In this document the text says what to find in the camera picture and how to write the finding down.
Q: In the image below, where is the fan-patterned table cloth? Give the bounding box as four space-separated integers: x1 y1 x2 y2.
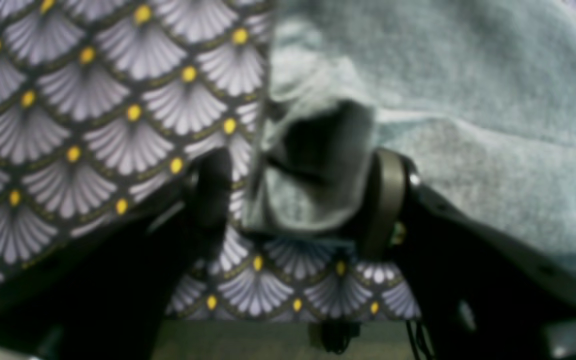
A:
0 0 421 322

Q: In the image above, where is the grey T-shirt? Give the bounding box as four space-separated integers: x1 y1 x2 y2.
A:
242 0 576 271

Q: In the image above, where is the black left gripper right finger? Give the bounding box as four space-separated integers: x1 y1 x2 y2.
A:
357 148 576 360

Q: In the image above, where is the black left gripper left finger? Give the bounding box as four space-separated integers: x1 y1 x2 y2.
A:
0 148 233 360

